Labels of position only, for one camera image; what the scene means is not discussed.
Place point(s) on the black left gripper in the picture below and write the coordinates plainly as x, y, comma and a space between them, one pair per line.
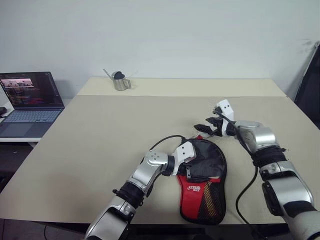
193, 170

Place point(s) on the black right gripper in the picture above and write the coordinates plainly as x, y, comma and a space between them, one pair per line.
218, 127

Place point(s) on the black red paddle case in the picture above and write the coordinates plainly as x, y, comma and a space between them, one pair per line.
210, 200

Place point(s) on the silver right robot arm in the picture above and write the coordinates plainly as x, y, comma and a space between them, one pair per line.
262, 135

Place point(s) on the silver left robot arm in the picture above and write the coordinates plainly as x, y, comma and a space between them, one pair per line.
147, 170

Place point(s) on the black heart-shaped object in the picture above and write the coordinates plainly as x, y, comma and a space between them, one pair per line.
119, 75

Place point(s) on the beige table mat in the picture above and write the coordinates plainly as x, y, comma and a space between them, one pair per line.
100, 150

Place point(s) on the black chair at right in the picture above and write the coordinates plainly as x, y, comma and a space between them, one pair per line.
311, 95

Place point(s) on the thin metal stick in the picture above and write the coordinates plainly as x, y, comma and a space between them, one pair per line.
108, 73

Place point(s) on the blue open laptop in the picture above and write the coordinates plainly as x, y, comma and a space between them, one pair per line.
30, 117

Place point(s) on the black computer mouse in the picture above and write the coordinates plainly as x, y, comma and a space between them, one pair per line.
2, 111

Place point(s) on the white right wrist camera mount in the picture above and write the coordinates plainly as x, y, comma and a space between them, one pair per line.
226, 108

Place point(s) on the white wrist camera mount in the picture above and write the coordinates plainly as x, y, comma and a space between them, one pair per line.
185, 151
226, 108

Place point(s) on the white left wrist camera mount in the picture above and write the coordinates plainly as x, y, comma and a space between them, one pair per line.
185, 151

